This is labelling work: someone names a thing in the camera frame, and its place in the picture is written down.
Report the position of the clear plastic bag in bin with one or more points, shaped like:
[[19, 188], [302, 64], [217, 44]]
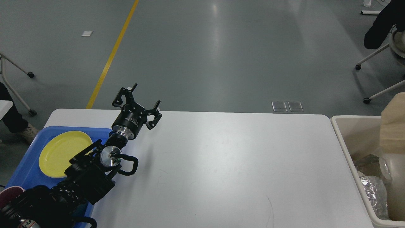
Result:
[[372, 165]]

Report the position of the blue plastic tray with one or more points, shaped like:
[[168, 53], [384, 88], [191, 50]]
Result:
[[28, 167]]

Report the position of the white plastic bin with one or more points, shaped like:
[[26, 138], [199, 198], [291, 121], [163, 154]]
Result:
[[359, 136]]

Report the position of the white rolling rack leg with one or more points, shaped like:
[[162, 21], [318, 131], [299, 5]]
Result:
[[12, 85]]

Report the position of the right floor outlet cover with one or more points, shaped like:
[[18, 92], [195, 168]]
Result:
[[295, 106]]

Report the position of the left floor outlet cover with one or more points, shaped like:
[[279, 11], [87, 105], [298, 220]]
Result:
[[278, 106]]

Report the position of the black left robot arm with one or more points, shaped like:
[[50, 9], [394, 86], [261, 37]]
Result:
[[112, 155]]

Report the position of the silver foil bag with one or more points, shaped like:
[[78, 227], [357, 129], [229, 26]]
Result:
[[376, 193]]

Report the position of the brown paper bag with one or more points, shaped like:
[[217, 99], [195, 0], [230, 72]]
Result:
[[392, 130]]

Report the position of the dark teal mug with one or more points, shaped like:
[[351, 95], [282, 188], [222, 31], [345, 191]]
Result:
[[81, 210]]

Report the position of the person's foot in shoe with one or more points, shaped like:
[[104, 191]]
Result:
[[16, 124]]

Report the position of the pink mug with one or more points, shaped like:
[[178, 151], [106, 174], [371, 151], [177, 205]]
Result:
[[10, 193]]

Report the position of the yellow plate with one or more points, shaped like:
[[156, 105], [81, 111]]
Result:
[[55, 156]]

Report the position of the floor outlet cover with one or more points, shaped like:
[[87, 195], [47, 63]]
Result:
[[295, 106], [278, 106]]

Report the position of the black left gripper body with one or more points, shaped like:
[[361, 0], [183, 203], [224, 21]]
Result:
[[129, 122]]

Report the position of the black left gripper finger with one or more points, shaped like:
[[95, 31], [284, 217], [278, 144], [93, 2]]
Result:
[[124, 97], [156, 116]]

